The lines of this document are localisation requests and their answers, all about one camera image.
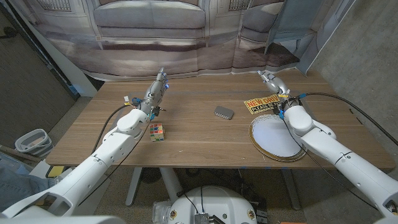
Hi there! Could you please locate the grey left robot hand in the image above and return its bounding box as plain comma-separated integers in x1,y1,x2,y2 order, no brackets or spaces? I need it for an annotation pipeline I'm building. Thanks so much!
139,67,170,119

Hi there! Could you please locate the white table leg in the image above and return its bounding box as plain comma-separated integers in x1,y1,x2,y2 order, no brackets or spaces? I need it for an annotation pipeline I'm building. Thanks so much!
280,169,302,211
125,167,143,207
159,167,184,203

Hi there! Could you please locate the white gold-rimmed paper plate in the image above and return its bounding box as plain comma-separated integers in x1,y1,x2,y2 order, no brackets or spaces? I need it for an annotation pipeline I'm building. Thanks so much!
248,114,307,162

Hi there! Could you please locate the clear plastic packaging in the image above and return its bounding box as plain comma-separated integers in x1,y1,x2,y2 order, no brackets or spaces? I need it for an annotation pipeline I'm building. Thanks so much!
152,200,172,223

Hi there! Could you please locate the printed sofa room backdrop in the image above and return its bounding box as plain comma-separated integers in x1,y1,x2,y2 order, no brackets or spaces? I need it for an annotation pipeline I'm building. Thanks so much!
9,0,357,82

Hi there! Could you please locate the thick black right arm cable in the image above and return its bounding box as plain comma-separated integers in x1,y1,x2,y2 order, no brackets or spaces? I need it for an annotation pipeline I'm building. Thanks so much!
292,92,398,147

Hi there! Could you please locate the person's blue jeans leg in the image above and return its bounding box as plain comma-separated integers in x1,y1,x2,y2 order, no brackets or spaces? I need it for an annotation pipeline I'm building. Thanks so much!
0,161,57,212

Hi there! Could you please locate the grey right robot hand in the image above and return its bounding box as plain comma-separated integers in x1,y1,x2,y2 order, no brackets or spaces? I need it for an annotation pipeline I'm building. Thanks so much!
257,70,292,106

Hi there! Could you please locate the yellow black floor object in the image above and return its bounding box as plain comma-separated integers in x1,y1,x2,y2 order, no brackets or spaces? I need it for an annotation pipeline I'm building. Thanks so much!
46,166,66,179

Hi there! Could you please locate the white backdrop frame post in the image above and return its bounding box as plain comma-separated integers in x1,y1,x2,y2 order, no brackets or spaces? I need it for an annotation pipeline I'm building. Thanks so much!
7,0,99,98

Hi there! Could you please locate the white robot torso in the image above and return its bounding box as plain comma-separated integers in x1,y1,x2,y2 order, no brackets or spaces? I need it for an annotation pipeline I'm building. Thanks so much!
167,185,258,224

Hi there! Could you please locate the black round floor fan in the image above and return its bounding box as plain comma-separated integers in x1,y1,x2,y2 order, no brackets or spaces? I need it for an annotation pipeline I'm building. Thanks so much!
140,167,162,184

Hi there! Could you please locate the multicoloured puzzle cube block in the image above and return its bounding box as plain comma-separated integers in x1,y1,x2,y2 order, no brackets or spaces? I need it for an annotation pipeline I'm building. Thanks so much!
149,123,165,142

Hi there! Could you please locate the grey plastic basket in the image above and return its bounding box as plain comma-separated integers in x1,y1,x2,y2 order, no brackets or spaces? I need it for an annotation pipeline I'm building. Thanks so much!
14,128,54,158

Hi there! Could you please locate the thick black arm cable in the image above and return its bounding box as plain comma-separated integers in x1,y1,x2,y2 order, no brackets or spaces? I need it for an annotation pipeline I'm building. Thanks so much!
91,104,141,154
292,92,398,147

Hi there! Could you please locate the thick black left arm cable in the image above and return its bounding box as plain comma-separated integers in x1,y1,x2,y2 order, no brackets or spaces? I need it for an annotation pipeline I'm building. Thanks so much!
91,104,141,154

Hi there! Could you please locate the yellow bumper sticker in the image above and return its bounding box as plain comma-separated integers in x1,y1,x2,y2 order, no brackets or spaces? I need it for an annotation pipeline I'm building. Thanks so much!
243,94,282,115

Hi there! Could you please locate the small grey metal case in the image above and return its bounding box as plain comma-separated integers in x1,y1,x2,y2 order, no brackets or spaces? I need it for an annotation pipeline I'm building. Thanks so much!
213,105,235,121

